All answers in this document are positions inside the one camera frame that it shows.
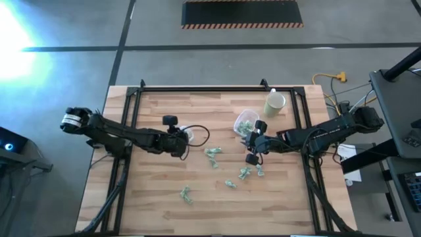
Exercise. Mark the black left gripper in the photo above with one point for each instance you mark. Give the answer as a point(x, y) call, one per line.
point(172, 143)

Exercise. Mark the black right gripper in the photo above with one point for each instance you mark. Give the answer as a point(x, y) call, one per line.
point(264, 144)

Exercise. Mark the green white wrapper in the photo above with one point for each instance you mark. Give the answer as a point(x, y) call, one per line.
point(245, 172)
point(185, 190)
point(188, 198)
point(260, 170)
point(214, 162)
point(230, 184)
point(245, 127)
point(213, 151)

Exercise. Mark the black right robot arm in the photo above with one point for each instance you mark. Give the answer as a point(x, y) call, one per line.
point(329, 131)

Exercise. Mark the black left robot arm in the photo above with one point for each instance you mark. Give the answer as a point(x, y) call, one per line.
point(108, 131)

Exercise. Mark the round clear plastic container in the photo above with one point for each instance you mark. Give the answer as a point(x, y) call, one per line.
point(190, 134)

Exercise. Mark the rectangular clear plastic container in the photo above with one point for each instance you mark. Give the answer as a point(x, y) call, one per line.
point(246, 115)

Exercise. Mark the tall green paper cup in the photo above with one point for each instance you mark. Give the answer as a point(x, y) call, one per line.
point(274, 103)

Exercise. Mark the white paper sheet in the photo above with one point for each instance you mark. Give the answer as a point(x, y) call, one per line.
point(347, 152)

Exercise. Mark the small white round object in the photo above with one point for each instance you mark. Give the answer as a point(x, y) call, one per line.
point(349, 182)

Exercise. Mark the black desk leg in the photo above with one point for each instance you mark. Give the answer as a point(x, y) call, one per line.
point(368, 156)

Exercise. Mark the black hazard-striped floor mat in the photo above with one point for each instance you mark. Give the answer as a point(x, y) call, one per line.
point(241, 13)

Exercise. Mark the dark grey cart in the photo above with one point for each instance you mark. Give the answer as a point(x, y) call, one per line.
point(33, 164)

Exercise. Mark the grey desk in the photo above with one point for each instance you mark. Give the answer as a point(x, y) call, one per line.
point(404, 164)
point(394, 108)

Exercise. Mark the black box with blue light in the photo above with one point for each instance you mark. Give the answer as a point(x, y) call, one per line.
point(16, 141)

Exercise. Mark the black controller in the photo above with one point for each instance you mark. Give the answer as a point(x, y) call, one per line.
point(412, 140)

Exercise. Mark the black keyboard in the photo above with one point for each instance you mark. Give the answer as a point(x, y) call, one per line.
point(414, 191)

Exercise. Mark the black pole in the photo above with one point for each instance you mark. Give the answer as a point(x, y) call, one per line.
point(403, 64)

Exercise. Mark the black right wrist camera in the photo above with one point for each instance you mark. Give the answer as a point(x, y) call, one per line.
point(260, 125)

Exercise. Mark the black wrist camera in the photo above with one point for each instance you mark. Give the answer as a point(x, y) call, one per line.
point(260, 125)
point(170, 120)

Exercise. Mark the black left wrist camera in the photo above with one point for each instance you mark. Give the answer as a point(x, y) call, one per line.
point(170, 120)

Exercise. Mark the black aluminium table frame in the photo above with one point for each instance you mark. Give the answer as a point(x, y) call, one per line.
point(213, 89)

